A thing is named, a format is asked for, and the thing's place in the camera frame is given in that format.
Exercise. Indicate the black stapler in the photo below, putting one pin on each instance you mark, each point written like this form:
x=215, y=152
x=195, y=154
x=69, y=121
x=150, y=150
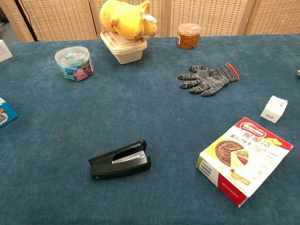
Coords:
x=122, y=167

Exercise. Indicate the yellow plush toy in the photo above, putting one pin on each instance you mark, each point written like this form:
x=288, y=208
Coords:
x=126, y=18

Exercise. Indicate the beige twine bundle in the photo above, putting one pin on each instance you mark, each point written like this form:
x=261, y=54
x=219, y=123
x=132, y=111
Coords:
x=298, y=73

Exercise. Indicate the beige lidded food container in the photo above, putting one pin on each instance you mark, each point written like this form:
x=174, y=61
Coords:
x=127, y=52

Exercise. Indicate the wicker folding screen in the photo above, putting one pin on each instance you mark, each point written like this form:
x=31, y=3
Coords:
x=63, y=18

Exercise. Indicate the black and grey knit glove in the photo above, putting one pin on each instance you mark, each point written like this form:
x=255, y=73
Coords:
x=206, y=78

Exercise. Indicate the black tripod stand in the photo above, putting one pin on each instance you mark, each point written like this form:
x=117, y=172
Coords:
x=26, y=20

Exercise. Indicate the clear jar of binder clips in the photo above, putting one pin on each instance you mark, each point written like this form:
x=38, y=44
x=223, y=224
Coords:
x=75, y=65

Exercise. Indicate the blue cookie box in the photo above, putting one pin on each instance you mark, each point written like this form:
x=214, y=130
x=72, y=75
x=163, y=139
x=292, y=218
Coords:
x=5, y=114

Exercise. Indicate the clear jar of rubber bands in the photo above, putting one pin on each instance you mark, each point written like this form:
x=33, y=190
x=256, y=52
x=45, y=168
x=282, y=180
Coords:
x=188, y=37

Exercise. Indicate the red and white biscuit box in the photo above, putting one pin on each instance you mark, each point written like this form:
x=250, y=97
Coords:
x=243, y=161

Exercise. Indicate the white box with grey text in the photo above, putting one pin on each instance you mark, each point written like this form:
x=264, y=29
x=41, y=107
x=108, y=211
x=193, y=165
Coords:
x=4, y=52

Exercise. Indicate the white box with barcode label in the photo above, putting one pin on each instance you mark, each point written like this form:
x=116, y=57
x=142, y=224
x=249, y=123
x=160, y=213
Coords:
x=273, y=110

